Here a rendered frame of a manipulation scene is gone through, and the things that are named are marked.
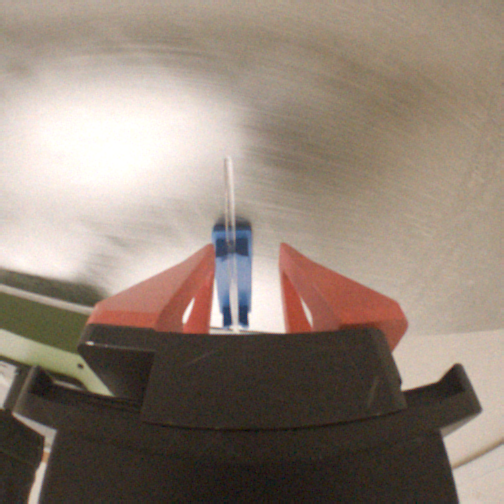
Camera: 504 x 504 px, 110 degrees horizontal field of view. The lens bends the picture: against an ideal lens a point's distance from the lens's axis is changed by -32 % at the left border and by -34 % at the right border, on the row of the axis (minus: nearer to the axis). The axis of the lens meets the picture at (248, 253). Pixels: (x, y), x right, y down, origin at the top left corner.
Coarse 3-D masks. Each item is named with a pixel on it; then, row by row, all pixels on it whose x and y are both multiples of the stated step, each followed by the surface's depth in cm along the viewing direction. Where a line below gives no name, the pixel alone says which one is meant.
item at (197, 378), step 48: (144, 288) 7; (192, 288) 8; (96, 336) 5; (144, 336) 5; (192, 336) 5; (240, 336) 5; (288, 336) 5; (336, 336) 5; (384, 336) 5; (144, 384) 6; (192, 384) 4; (240, 384) 4; (288, 384) 4; (336, 384) 4; (384, 384) 4
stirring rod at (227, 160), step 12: (228, 156) 15; (228, 168) 16; (228, 180) 16; (228, 192) 17; (228, 204) 17; (228, 216) 18; (228, 228) 18; (228, 240) 19; (228, 252) 19; (228, 264) 20
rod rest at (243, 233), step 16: (224, 240) 21; (240, 240) 21; (224, 256) 20; (240, 256) 20; (224, 272) 23; (240, 272) 24; (224, 288) 25; (240, 288) 25; (224, 304) 26; (240, 304) 26; (224, 320) 25; (240, 320) 25
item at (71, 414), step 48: (48, 384) 4; (432, 384) 4; (48, 432) 3; (96, 432) 3; (144, 432) 3; (192, 432) 3; (240, 432) 4; (288, 432) 4; (336, 432) 3; (384, 432) 3
